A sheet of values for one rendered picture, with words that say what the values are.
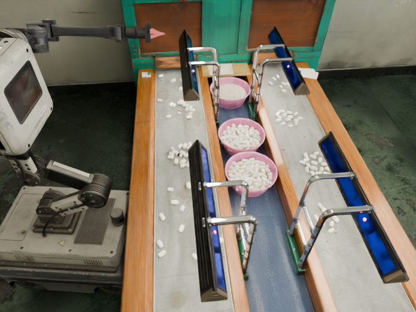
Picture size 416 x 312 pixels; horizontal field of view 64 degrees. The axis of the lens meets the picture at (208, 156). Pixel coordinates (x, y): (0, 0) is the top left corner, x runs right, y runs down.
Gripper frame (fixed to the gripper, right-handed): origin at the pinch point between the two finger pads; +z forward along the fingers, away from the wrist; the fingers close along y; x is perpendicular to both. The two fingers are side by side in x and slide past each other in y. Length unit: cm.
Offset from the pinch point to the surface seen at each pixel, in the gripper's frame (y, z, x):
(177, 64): 25, 2, -44
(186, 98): 25.6, 15.1, 31.4
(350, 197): 44, 79, 87
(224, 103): 43, 35, -18
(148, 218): 70, 1, 69
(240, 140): 54, 44, 16
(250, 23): -2, 51, -49
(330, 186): 64, 88, 45
